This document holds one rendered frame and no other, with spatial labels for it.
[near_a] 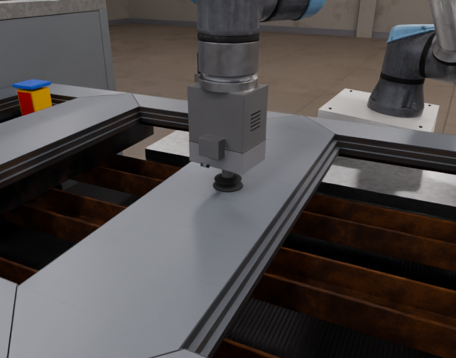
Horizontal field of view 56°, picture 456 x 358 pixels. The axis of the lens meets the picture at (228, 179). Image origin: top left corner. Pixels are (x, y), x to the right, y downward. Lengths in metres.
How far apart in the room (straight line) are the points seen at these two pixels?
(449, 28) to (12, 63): 1.10
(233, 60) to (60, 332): 0.33
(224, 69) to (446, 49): 0.72
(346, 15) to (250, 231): 9.06
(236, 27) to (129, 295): 0.31
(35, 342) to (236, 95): 0.33
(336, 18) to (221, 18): 9.05
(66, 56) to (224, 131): 1.00
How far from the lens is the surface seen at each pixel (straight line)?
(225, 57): 0.51
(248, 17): 0.51
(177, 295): 0.41
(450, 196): 1.05
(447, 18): 1.05
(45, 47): 1.42
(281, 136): 0.80
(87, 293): 0.43
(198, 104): 0.55
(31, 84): 1.10
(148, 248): 0.48
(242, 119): 0.52
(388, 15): 9.33
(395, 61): 1.24
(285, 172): 0.65
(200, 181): 0.62
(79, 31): 1.52
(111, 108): 1.00
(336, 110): 1.21
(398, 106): 1.24
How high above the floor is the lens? 1.11
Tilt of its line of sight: 26 degrees down
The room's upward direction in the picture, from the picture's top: straight up
